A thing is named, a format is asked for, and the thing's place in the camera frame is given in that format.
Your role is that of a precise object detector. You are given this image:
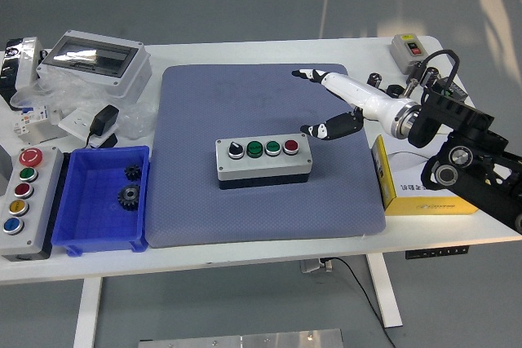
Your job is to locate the metal bracket under table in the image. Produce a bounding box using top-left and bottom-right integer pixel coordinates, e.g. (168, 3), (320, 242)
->
(300, 258), (334, 274)

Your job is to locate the black table control panel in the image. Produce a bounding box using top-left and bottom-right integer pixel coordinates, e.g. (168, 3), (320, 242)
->
(405, 244), (469, 260)

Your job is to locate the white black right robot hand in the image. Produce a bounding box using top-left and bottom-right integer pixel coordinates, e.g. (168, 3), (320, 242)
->
(291, 68), (411, 141)

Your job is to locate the white table leg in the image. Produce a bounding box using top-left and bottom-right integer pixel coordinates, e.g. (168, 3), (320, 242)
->
(365, 253), (404, 328)
(73, 277), (103, 348)

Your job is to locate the black power adapter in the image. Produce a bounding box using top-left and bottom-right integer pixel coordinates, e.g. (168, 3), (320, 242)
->
(84, 104), (121, 149)

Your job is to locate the silver metal mounting plate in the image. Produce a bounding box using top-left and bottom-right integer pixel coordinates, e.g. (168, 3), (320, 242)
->
(30, 113), (69, 146)

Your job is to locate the grey four-button control box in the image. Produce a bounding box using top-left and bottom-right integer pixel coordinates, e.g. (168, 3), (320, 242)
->
(215, 133), (314, 191)

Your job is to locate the white yellow cardboard box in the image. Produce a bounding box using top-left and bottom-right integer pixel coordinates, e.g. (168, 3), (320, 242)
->
(371, 134), (481, 218)

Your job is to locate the white black wrapped device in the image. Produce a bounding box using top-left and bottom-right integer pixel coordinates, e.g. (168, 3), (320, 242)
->
(0, 37), (48, 111)

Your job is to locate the silver metal floor plate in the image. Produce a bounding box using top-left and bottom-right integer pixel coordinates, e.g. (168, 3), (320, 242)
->
(137, 328), (344, 348)

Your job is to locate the black module green terminal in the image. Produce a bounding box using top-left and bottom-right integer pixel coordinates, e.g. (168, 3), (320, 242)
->
(436, 76), (469, 101)

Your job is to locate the clear plastic bag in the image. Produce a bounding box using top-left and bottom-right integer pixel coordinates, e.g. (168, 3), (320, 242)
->
(10, 66), (158, 141)

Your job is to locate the grey two-button switch box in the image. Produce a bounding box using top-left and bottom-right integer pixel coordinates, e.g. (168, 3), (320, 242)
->
(389, 33), (430, 75)

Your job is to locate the white wall socket panel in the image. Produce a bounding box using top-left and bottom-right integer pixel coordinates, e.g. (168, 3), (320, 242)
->
(58, 108), (117, 148)

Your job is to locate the grey five-button control box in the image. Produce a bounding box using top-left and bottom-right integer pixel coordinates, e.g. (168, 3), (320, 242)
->
(0, 146), (65, 262)

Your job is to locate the blue plastic bin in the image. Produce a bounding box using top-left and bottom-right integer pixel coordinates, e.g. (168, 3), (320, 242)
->
(51, 144), (151, 258)

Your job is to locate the blue-grey table mat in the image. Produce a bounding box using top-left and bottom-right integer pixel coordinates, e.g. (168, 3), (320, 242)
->
(145, 63), (387, 249)

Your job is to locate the black floor cable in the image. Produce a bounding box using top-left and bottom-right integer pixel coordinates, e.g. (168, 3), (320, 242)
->
(325, 257), (396, 348)

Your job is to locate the grey distribution box clear lid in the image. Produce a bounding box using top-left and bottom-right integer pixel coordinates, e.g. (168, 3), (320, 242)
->
(36, 29), (153, 99)

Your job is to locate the white circuit breaker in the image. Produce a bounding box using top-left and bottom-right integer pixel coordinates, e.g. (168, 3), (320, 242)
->
(11, 104), (54, 136)

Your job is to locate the large black gear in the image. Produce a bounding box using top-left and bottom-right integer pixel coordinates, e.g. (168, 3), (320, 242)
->
(117, 183), (142, 213)

